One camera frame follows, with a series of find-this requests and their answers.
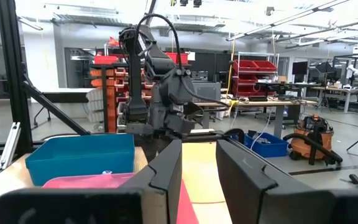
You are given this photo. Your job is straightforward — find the silver aluminium bracket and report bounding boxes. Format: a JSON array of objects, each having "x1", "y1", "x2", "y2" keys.
[{"x1": 0, "y1": 121, "x2": 22, "y2": 170}]

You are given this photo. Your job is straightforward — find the blue plastic bin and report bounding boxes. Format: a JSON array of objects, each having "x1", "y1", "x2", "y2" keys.
[{"x1": 25, "y1": 133, "x2": 135, "y2": 187}]

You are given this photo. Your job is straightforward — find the red plastic bin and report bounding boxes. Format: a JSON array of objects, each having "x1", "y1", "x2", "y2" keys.
[{"x1": 42, "y1": 172, "x2": 200, "y2": 224}]

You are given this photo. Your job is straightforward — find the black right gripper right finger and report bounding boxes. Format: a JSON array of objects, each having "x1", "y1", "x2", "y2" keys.
[{"x1": 216, "y1": 139, "x2": 358, "y2": 224}]

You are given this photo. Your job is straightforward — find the white cable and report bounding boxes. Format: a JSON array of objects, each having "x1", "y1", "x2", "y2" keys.
[{"x1": 249, "y1": 107, "x2": 275, "y2": 150}]

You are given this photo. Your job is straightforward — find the orange drawer cabinet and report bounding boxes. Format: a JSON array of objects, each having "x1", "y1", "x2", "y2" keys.
[{"x1": 88, "y1": 54, "x2": 155, "y2": 133}]

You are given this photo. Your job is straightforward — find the wire shelf rack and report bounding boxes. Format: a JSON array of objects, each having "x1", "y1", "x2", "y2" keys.
[{"x1": 231, "y1": 51, "x2": 280, "y2": 98}]

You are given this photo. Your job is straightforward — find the orange shop vacuum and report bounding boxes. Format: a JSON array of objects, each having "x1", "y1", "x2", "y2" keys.
[{"x1": 283, "y1": 114, "x2": 344, "y2": 166}]

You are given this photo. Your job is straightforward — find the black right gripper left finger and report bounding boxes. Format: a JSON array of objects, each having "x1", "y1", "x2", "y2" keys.
[{"x1": 0, "y1": 139, "x2": 183, "y2": 224}]

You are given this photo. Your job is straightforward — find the blue storage crate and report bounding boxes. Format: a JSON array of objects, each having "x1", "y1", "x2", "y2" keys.
[{"x1": 243, "y1": 132, "x2": 289, "y2": 159}]

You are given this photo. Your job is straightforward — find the wooden top work table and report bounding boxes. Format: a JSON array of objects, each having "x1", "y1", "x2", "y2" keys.
[{"x1": 194, "y1": 98, "x2": 318, "y2": 139}]

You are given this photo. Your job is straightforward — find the red storage bin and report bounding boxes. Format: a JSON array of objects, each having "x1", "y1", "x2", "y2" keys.
[
  {"x1": 233, "y1": 60, "x2": 257, "y2": 74},
  {"x1": 254, "y1": 60, "x2": 278, "y2": 73}
]

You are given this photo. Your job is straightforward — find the yellow cable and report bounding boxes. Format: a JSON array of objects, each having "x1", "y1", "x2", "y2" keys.
[{"x1": 227, "y1": 40, "x2": 236, "y2": 105}]

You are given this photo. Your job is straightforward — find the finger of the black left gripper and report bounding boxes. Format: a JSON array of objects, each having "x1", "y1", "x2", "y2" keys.
[{"x1": 141, "y1": 136, "x2": 169, "y2": 162}]

